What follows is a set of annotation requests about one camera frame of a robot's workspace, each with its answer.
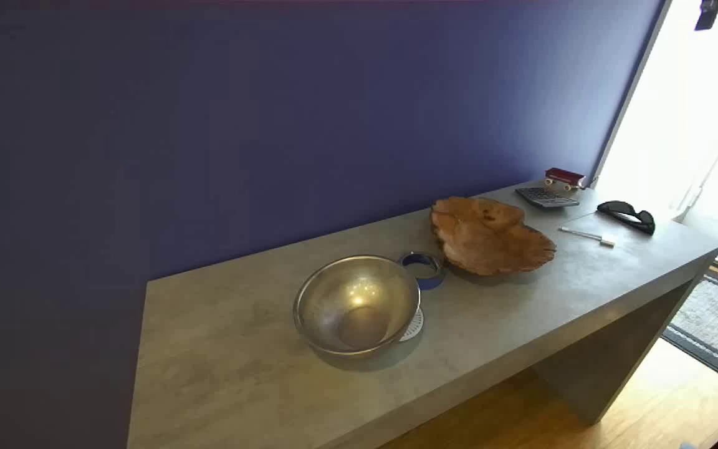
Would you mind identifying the silver metal bowl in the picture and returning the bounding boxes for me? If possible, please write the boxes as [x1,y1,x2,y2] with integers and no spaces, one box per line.
[291,253,424,362]

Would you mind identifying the grey concrete-look cabinet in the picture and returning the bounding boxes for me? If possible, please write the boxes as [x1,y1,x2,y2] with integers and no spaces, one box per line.
[124,179,718,449]

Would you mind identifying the red toy car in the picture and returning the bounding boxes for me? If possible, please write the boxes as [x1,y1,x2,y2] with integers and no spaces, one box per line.
[543,165,586,196]

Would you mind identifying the black sunglasses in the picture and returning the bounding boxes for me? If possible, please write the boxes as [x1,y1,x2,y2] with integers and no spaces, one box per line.
[596,196,658,236]

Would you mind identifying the brown wooden platter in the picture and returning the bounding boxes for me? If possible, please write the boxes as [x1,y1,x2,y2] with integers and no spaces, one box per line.
[429,195,558,279]

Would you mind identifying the compact disc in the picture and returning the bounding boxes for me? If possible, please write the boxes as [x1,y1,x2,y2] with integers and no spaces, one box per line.
[396,249,447,344]

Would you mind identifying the grey calculator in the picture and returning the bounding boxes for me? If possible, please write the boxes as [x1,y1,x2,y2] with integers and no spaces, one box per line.
[513,184,584,213]

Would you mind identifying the small white stick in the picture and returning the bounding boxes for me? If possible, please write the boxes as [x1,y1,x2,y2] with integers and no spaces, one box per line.
[556,224,619,253]

